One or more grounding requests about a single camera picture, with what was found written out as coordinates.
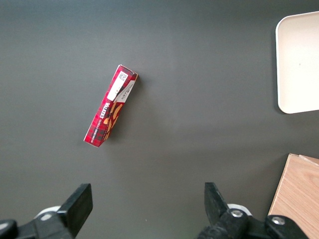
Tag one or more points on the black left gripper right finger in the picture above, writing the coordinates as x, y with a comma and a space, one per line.
216, 211

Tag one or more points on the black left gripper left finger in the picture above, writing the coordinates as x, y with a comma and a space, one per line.
77, 206

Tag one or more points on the cream plastic tray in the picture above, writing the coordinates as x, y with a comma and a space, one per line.
299, 62

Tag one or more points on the wooden two-drawer cabinet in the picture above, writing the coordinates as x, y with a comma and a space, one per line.
299, 196

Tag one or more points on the red tartan cookie box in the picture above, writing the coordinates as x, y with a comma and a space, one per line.
107, 117

